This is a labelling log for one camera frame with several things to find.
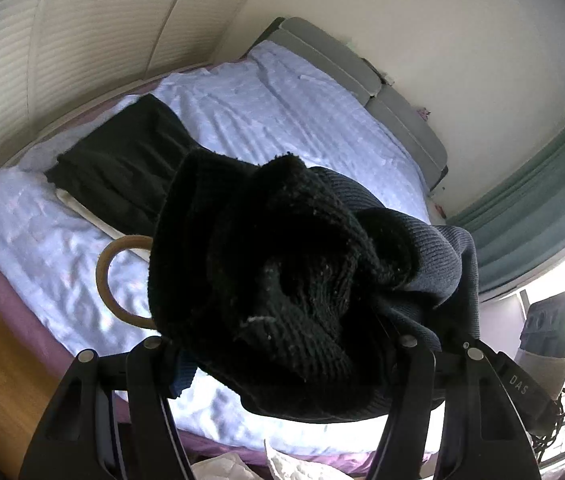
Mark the teal curtain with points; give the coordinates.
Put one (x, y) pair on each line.
(520, 224)

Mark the black sweatpants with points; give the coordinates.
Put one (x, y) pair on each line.
(294, 286)

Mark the purple mattress cover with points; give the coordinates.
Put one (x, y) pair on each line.
(251, 110)

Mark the folded black garment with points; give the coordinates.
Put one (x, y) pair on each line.
(122, 170)

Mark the grey padded headboard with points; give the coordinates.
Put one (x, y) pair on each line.
(370, 88)

